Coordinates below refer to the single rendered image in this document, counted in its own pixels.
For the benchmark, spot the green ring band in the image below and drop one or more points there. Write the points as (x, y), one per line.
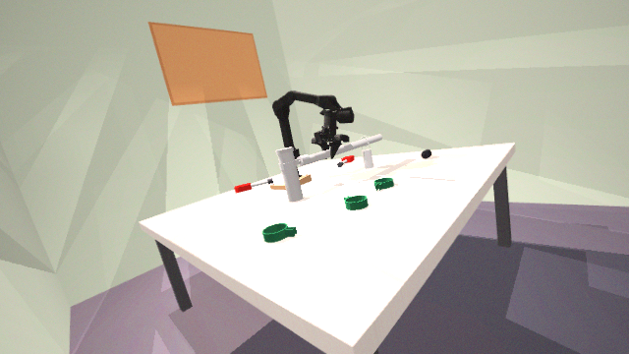
(278, 232)
(356, 202)
(383, 183)

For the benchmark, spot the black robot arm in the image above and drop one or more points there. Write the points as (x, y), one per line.
(336, 113)

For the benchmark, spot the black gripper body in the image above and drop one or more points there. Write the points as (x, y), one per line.
(335, 138)

